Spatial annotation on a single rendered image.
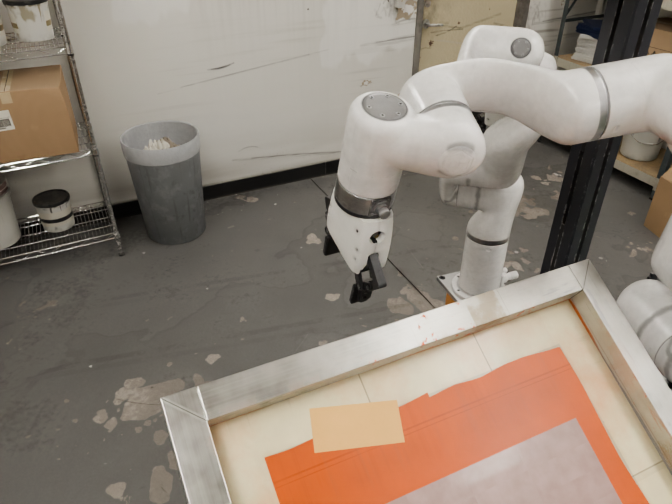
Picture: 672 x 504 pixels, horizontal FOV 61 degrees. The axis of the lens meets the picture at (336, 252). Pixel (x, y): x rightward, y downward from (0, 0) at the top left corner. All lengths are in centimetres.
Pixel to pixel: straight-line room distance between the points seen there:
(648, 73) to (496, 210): 58
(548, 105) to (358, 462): 45
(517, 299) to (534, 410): 14
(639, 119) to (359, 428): 46
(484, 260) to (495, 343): 56
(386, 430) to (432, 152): 32
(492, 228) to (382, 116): 69
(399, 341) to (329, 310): 241
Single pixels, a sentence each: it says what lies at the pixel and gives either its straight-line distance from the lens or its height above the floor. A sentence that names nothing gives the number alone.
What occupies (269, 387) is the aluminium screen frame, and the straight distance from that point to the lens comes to 63.
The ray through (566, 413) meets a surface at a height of 141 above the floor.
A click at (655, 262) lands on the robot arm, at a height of 151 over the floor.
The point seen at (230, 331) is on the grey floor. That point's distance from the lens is 300.
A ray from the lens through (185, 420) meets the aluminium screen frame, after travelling 62.
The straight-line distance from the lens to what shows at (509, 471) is 73.
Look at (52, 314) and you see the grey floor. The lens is 341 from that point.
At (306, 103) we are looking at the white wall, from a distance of 417.
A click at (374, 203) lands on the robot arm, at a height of 165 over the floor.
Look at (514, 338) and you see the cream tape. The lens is 79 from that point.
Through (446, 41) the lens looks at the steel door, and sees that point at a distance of 470.
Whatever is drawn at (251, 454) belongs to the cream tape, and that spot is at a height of 146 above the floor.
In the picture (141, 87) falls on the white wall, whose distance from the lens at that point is 383.
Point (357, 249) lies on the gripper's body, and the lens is 72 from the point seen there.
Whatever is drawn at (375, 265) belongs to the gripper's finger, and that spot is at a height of 155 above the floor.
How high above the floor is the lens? 198
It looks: 34 degrees down
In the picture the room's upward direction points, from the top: straight up
